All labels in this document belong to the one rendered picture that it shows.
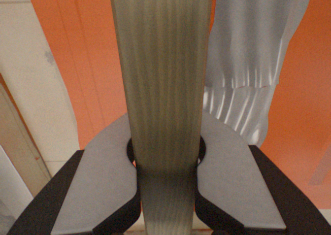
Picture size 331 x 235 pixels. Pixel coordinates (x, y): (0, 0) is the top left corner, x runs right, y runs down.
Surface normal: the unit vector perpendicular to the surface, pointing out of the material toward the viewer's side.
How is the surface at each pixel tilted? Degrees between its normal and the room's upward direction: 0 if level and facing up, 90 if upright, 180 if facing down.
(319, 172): 0
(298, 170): 0
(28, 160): 90
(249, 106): 32
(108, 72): 0
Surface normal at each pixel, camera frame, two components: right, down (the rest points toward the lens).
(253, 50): -0.49, 0.57
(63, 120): 0.01, 0.51
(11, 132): 1.00, -0.03
